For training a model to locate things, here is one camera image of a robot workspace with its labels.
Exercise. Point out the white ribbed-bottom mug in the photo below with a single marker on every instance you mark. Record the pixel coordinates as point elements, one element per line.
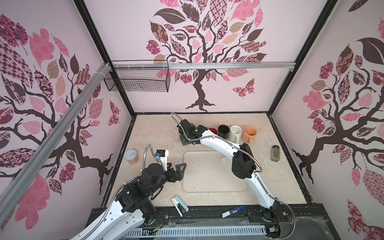
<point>235,134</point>

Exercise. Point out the horizontal aluminium rail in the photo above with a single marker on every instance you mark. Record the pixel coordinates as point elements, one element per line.
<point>203,66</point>

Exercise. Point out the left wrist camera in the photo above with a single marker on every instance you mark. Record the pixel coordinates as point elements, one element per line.
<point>162,158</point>

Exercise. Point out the black base frame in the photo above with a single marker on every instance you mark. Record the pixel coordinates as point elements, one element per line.
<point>311,221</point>

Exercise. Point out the orange tin can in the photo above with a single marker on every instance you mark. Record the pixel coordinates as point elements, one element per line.
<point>131,157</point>

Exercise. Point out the cream beige mug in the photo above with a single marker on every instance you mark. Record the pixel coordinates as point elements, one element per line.
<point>225,160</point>

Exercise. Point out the white slotted cable duct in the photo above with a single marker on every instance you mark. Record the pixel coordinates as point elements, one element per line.
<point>194,232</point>

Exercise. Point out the blue white marker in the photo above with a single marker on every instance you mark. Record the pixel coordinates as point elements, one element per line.
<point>232,211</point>

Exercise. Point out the black mug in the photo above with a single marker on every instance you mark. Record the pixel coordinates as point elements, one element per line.
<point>223,131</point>

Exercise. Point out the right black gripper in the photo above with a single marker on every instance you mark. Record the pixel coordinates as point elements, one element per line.
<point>184,143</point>

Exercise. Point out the black wire basket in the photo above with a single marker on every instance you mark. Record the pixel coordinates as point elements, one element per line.
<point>139,76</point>

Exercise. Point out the white teal stapler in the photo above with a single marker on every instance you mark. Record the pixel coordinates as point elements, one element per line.
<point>180,206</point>

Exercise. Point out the glass spice jar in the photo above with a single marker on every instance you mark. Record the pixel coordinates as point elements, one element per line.
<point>275,154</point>

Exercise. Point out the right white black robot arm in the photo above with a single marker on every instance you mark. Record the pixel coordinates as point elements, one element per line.
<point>244,166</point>

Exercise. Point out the translucent plastic tray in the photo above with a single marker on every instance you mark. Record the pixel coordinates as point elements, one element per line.
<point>206,174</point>

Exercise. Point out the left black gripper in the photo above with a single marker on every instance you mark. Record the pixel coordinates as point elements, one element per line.
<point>179,176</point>

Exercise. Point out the peach orange mug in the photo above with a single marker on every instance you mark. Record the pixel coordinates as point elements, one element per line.
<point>249,134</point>

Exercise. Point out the diagonal aluminium rail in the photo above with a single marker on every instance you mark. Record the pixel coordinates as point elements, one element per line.
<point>23,180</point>

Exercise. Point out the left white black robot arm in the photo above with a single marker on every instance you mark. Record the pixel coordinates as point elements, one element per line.
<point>131,204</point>

